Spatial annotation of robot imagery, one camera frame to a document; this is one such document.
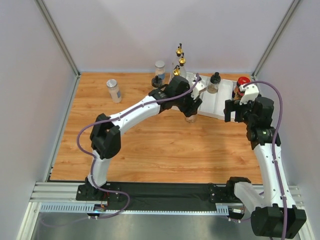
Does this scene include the silver lid jar blue label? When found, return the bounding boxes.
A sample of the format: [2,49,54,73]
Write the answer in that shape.
[155,60,166,80]

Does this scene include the left aluminium corner post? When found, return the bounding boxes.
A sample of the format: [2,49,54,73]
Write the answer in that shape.
[34,0,81,77]

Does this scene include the clear oil bottle gold spout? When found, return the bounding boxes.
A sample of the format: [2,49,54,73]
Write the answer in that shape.
[178,53,187,79]

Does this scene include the aluminium front rail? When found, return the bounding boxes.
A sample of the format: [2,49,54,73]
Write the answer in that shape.
[30,181,304,207]

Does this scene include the black lid jar behind bottle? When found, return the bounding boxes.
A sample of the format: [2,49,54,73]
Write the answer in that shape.
[151,75,163,88]

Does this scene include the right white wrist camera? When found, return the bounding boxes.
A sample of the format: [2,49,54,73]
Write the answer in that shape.
[239,84,260,105]

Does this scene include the right aluminium corner post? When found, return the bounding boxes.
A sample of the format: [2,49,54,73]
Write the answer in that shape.
[251,0,303,81]

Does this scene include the white compartment tray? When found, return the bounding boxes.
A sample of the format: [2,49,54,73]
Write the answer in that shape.
[186,72,236,120]

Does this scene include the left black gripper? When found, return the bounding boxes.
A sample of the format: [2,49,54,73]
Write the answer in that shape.
[173,86,203,119]

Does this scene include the black lid glass spice jar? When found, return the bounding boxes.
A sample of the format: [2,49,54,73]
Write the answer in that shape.
[207,72,221,94]

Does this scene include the red lid sauce jar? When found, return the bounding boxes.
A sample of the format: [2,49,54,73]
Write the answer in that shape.
[233,76,252,100]

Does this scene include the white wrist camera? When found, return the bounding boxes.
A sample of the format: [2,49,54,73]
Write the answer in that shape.
[239,84,260,105]
[191,75,207,100]

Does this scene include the black base mat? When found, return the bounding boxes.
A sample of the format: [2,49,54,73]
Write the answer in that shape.
[99,181,241,212]

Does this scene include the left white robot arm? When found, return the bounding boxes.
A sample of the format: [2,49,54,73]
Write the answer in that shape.
[76,74,207,201]

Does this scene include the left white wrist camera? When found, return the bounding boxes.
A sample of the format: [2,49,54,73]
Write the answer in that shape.
[191,75,207,100]

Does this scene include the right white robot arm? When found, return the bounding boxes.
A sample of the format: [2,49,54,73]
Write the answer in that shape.
[223,96,307,240]

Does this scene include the oil bottle dark sauce back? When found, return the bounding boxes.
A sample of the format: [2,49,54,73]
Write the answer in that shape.
[169,65,181,81]

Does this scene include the oil bottle dark sauce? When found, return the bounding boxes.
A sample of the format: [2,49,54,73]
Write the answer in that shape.
[174,43,183,67]
[169,65,181,81]

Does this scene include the silver lid jar white beads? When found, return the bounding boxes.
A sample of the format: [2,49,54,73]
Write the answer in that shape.
[106,79,122,103]

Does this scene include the oil bottle dark sauce front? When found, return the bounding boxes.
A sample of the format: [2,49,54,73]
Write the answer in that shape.
[174,43,183,67]

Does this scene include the aluminium corner post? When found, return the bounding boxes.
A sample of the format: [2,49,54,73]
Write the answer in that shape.
[251,0,303,81]
[34,0,81,77]

